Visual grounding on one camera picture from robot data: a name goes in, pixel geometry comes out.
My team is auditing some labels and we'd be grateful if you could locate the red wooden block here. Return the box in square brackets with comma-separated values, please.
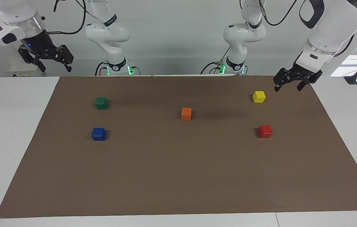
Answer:
[258, 125, 273, 138]

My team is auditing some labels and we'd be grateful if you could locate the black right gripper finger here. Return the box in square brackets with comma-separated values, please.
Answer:
[41, 45, 74, 73]
[18, 47, 46, 73]

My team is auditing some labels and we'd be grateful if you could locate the black base cable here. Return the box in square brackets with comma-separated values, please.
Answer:
[200, 47, 231, 75]
[95, 61, 109, 76]

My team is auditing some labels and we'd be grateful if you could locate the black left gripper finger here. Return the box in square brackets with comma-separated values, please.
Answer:
[297, 76, 312, 92]
[273, 68, 294, 92]

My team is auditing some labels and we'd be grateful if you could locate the white wall socket box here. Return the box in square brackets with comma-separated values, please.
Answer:
[9, 61, 45, 77]

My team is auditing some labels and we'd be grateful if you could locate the yellow wooden block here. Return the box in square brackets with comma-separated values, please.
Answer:
[252, 91, 266, 103]

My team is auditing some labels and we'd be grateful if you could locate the blue wooden block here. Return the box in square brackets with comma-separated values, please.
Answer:
[91, 127, 107, 141]

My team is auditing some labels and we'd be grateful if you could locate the green wooden block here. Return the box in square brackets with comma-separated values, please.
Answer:
[95, 97, 109, 110]

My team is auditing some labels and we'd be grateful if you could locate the brown paper mat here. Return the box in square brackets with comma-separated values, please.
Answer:
[0, 75, 357, 218]

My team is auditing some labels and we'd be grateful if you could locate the black right base cable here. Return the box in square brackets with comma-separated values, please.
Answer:
[95, 61, 109, 76]

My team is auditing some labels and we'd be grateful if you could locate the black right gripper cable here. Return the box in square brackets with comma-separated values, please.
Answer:
[44, 0, 87, 35]

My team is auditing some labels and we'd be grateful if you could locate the black left base cable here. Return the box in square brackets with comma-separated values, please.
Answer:
[200, 47, 231, 75]

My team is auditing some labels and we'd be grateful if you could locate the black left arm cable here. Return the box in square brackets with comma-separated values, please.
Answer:
[259, 0, 308, 26]

